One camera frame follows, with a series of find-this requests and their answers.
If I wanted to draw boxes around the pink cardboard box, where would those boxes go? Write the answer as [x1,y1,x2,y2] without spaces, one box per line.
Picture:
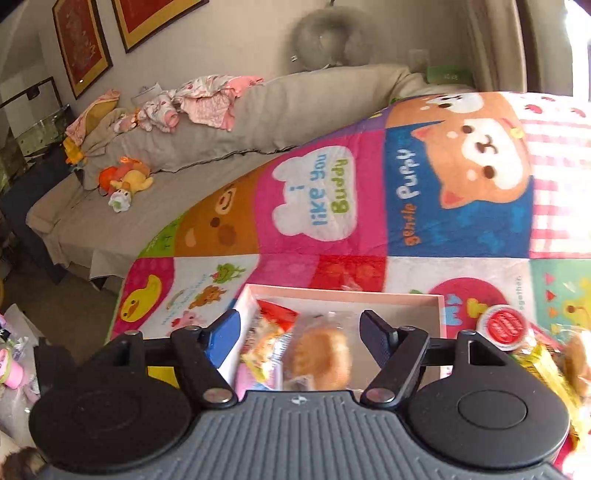
[218,284,445,393]

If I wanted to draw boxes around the red orange snack packet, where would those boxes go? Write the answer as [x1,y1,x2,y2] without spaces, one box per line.
[240,300,298,383]

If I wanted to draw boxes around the round pastry snack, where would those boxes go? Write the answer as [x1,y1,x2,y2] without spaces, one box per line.
[283,311,356,392]

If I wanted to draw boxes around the red lidded jelly cup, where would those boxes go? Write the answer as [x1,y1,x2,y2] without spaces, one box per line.
[476,304,530,352]

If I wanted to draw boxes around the yellow snack packet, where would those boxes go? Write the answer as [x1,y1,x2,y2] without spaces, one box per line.
[512,343,590,450]

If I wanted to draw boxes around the beige bed sheet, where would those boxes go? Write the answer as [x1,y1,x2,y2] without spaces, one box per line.
[26,153,270,280]

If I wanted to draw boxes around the wrapped pastry on blanket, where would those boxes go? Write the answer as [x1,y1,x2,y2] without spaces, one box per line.
[552,324,590,400]

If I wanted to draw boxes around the colourful cartoon patchwork blanket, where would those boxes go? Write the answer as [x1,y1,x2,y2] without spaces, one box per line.
[108,91,591,476]

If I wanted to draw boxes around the orange yellow plush toy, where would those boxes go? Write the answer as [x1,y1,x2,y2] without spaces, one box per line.
[98,157,154,213]

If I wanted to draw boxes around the pink baby clothes pile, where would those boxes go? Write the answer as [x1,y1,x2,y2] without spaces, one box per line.
[113,75,263,134]

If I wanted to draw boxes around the red framed picture left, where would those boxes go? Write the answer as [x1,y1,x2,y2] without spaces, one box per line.
[52,0,112,99]

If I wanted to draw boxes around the red framed picture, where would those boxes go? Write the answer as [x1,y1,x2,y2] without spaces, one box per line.
[52,0,112,99]
[111,0,208,53]

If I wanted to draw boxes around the grey neck pillow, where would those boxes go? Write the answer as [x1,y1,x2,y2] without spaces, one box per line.
[290,1,376,71]

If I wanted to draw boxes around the red framed picture right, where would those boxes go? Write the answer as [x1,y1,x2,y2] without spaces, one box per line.
[111,0,208,53]

